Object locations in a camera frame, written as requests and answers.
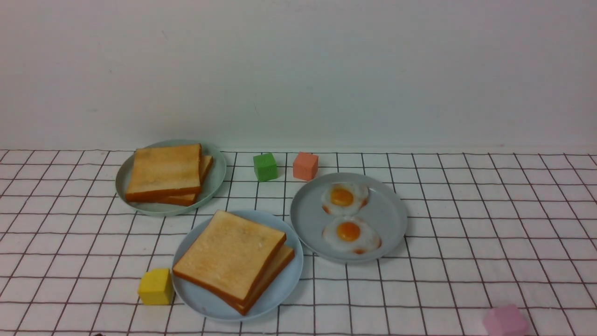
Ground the toast slice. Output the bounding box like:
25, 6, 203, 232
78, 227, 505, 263
125, 143, 202, 203
155, 155, 214, 206
225, 245, 295, 315
173, 210, 286, 304

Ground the light blue plate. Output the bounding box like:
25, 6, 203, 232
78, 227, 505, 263
171, 210, 304, 322

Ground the orange cube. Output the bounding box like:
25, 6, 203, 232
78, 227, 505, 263
292, 152, 319, 181

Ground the green cube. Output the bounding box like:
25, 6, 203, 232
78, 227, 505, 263
252, 153, 278, 182

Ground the back fried egg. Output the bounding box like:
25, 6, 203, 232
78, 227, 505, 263
321, 183, 369, 216

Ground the front-right fried egg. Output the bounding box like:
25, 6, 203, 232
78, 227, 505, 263
322, 216, 382, 255

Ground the pale green plate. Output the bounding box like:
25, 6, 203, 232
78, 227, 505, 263
115, 140, 227, 217

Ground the grey plate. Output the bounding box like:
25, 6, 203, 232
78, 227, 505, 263
290, 173, 409, 262

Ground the yellow cube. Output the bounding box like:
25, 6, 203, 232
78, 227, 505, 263
137, 268, 174, 305

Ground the checkered white tablecloth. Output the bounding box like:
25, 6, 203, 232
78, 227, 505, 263
0, 149, 597, 336

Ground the pink cube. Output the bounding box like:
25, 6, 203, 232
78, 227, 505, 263
483, 304, 529, 336

